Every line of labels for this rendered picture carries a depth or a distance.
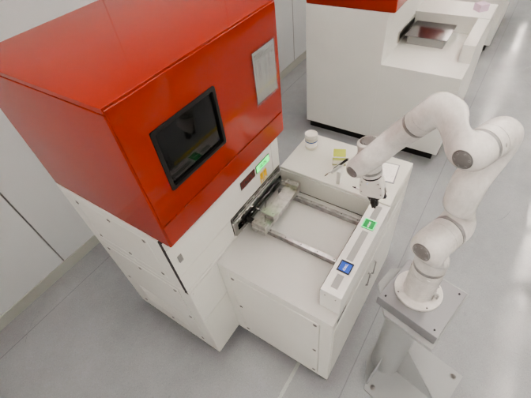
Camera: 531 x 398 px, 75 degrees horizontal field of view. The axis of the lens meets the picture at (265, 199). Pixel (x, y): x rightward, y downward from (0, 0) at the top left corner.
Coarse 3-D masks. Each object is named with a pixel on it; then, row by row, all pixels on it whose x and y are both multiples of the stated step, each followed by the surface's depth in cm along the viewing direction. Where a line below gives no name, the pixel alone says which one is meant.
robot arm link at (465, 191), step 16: (480, 128) 89; (496, 128) 88; (512, 128) 89; (512, 144) 89; (496, 160) 95; (464, 176) 99; (480, 176) 97; (496, 176) 97; (448, 192) 104; (464, 192) 99; (480, 192) 98; (448, 208) 107; (464, 208) 103; (464, 224) 114; (464, 240) 116
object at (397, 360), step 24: (384, 312) 145; (456, 312) 142; (384, 336) 176; (408, 336) 161; (384, 360) 190; (408, 360) 185; (432, 360) 205; (384, 384) 199; (408, 384) 198; (432, 384) 196; (456, 384) 195
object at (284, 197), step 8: (280, 192) 190; (288, 192) 190; (296, 192) 190; (280, 200) 186; (288, 200) 186; (272, 208) 182; (280, 208) 182; (264, 216) 179; (272, 224) 177; (264, 232) 172
